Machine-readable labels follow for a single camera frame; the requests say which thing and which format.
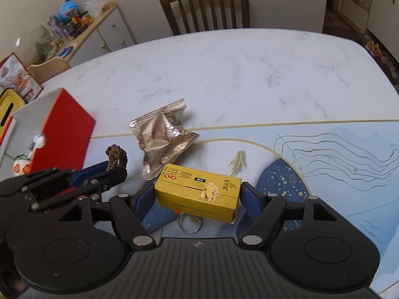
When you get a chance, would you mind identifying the yellow cardboard box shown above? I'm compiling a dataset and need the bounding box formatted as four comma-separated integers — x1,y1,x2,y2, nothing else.
155,164,241,224

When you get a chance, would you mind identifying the white orange mask toy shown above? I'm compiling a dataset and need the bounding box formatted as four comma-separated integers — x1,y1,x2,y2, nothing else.
13,133,46,176

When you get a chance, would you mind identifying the red white cardboard box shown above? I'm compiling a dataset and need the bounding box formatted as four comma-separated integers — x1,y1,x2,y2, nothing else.
1,88,95,180

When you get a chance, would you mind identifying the crumpled gold foil bag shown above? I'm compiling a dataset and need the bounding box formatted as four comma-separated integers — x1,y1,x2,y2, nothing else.
129,99,200,180

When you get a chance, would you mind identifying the yellow lid tissue box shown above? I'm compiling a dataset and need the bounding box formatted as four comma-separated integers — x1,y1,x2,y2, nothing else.
0,88,25,135

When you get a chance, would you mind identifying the red white snack bag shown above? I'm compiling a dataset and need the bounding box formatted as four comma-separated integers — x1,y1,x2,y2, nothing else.
0,53,43,103

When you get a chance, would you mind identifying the white sideboard cabinet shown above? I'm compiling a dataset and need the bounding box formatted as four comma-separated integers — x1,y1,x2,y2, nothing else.
54,2,136,67

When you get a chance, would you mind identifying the brown wooden chair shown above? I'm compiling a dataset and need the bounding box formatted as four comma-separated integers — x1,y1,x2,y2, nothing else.
160,0,250,36

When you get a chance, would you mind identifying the white tall storage cabinet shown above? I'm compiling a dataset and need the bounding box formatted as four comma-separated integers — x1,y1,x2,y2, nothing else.
339,0,399,41

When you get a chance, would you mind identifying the metal key ring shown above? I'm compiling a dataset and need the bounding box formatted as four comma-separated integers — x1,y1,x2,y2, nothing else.
178,213,206,234

